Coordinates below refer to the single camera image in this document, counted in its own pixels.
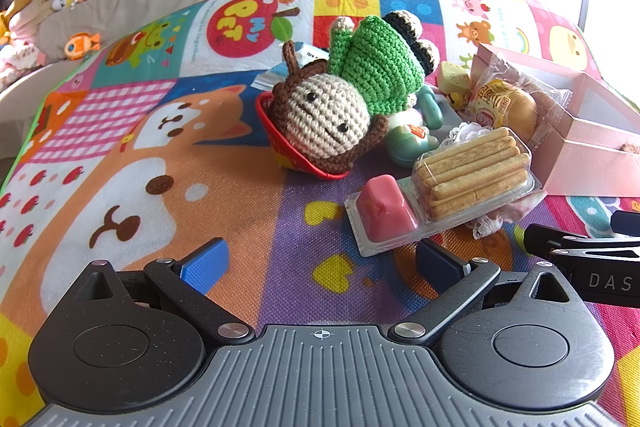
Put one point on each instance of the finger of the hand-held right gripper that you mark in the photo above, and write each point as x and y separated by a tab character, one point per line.
627	223
555	241

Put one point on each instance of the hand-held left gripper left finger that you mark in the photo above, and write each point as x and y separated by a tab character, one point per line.
206	261

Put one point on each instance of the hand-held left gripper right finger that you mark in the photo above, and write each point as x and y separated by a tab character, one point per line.
439	263

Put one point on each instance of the pink cardboard box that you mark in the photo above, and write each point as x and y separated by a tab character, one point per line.
590	147

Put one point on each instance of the biscuit stick pack pink dip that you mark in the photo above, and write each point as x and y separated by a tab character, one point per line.
465	177

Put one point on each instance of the colourful cartoon play mat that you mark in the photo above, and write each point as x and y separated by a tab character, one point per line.
175	187

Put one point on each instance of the teal toy figure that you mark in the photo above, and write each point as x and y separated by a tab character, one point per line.
412	137

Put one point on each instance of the red bowl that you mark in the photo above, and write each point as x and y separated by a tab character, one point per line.
280	152

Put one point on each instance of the packaged bread bun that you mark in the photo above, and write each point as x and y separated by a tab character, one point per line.
515	107

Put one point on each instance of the small yellow toy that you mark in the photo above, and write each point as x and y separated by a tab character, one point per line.
457	101

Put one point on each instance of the crochet doll green dress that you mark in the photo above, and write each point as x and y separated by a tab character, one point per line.
325	117

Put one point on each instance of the yellow cheese toy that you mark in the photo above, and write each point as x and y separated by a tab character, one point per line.
454	77

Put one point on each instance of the white snack packet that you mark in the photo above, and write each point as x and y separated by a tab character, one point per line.
272	74

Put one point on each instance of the orange fish plush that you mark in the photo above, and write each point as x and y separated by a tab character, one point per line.
80	46

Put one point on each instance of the cream rabbit plush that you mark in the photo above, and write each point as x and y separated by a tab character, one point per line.
35	7

